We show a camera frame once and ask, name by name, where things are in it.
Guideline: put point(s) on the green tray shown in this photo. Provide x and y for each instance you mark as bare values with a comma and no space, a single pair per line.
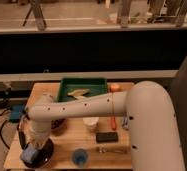
96,86

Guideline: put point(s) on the blue grey toy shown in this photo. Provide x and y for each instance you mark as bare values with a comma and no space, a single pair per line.
125,123

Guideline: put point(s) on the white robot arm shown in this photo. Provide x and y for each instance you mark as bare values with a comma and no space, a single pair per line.
153,129

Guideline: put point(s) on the white cup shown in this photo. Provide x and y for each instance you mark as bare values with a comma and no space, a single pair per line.
91,123

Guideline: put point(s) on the wooden table board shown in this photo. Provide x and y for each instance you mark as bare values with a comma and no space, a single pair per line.
72,136

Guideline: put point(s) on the orange carrot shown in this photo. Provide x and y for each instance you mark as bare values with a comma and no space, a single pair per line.
113,123

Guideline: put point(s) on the orange fruit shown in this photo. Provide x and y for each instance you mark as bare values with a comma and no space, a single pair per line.
115,87

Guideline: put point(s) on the blue cup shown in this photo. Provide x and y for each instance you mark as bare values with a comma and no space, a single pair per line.
80,157

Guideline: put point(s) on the blue sponge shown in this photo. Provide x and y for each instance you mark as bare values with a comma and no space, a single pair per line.
29,154

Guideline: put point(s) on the blue box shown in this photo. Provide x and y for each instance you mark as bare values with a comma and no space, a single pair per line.
16,113

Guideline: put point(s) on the purple bowl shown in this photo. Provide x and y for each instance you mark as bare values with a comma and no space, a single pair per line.
44,155

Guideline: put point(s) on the dark red bowl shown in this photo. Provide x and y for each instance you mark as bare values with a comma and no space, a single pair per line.
57,124

